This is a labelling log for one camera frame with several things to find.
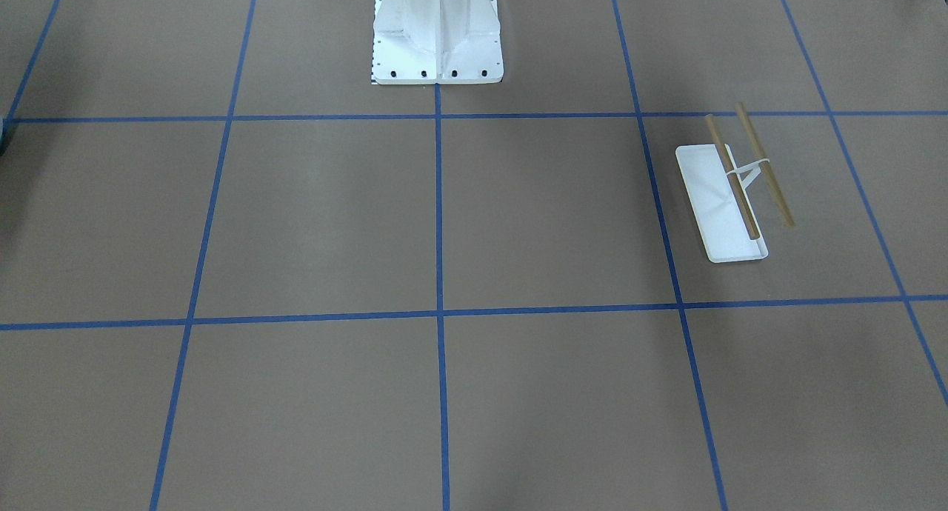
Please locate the white towel rack with wooden bars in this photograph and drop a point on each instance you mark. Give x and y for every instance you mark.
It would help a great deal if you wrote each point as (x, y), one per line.
(717, 189)

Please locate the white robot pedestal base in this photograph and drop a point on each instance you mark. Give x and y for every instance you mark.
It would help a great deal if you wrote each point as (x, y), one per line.
(426, 42)

